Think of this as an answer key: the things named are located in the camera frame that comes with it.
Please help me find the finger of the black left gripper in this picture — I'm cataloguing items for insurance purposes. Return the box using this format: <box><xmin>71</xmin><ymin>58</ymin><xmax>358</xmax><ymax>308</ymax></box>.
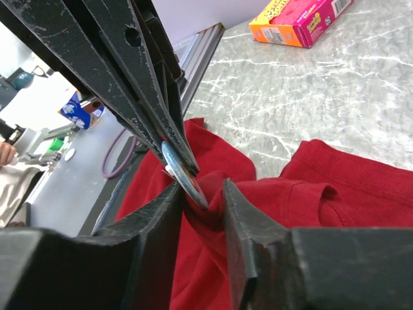
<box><xmin>84</xmin><ymin>1</ymin><xmax>199</xmax><ymax>176</ymax></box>
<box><xmin>0</xmin><ymin>0</ymin><xmax>168</xmax><ymax>167</ymax></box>

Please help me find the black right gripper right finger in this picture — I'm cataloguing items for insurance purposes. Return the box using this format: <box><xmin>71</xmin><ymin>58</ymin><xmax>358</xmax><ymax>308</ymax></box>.
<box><xmin>223</xmin><ymin>180</ymin><xmax>412</xmax><ymax>309</ymax></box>

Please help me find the blue white tissue roll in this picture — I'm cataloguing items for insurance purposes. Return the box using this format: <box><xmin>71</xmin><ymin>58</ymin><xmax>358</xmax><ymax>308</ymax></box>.
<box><xmin>58</xmin><ymin>91</ymin><xmax>105</xmax><ymax>130</ymax></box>

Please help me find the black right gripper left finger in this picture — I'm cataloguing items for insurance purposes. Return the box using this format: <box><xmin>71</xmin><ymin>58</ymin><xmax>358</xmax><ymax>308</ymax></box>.
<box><xmin>1</xmin><ymin>183</ymin><xmax>184</xmax><ymax>309</ymax></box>

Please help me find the round white blue brooch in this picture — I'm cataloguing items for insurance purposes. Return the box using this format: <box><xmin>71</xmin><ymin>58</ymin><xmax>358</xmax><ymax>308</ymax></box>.
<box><xmin>161</xmin><ymin>141</ymin><xmax>208</xmax><ymax>210</ymax></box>

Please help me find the aluminium rail frame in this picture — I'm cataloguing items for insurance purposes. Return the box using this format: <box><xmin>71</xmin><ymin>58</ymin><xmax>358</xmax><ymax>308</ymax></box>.
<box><xmin>173</xmin><ymin>23</ymin><xmax>225</xmax><ymax>115</ymax></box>

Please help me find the red t-shirt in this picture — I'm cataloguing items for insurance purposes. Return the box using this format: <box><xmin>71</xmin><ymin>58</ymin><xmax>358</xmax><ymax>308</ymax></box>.
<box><xmin>117</xmin><ymin>118</ymin><xmax>412</xmax><ymax>309</ymax></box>

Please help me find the pink orange sponge box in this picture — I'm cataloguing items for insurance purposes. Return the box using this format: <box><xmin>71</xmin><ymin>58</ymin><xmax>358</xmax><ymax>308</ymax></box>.
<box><xmin>249</xmin><ymin>0</ymin><xmax>353</xmax><ymax>48</ymax></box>

